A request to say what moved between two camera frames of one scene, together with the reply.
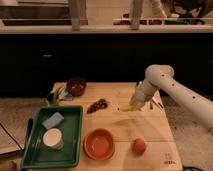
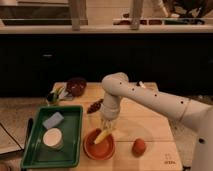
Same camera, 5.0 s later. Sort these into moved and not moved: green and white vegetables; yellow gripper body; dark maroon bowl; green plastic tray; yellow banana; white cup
Moved: yellow banana; yellow gripper body
Not moved: green and white vegetables; dark maroon bowl; green plastic tray; white cup
